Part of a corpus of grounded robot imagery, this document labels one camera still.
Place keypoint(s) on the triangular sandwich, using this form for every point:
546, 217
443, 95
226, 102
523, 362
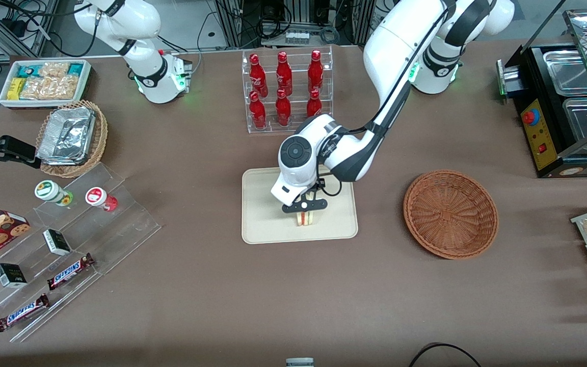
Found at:
307, 219

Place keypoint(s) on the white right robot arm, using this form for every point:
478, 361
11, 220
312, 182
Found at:
120, 25

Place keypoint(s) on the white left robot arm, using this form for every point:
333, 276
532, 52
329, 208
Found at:
390, 46

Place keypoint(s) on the beige rectangular tray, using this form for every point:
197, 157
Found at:
263, 219

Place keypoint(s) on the light tan wicker basket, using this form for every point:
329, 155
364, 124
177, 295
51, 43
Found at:
99, 137

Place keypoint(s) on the round brown wicker basket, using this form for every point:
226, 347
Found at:
451, 214

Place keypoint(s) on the white plastic snack bin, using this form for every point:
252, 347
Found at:
5, 102

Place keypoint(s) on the aluminium foil container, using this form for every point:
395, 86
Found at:
67, 135

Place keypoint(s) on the green lid yogurt cup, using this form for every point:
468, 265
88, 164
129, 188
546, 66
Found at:
49, 191

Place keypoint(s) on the yellow snack packet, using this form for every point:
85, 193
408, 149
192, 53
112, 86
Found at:
16, 88

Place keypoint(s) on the clear acrylic bottle rack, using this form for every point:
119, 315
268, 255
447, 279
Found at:
296, 127

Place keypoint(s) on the large clear cracker bag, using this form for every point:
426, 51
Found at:
51, 88

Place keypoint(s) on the teal snack packet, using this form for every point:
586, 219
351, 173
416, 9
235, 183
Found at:
27, 70
75, 68

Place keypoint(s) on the red cola bottle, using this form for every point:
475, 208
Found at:
315, 71
283, 109
258, 112
284, 74
258, 76
314, 104

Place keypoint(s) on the small clear cracker bag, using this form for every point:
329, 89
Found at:
54, 69

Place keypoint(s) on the red lid yogurt cup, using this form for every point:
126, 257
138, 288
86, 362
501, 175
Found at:
97, 197

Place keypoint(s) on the small black carton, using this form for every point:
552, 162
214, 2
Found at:
10, 275
57, 242

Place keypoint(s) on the clear acrylic step display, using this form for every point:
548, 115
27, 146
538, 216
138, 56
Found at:
120, 224

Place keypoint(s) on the Snickers chocolate bar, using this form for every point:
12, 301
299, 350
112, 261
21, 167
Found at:
69, 271
21, 313

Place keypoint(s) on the white power strip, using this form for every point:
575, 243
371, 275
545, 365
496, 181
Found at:
297, 36

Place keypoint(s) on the black hot food display machine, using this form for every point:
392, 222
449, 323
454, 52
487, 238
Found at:
540, 137

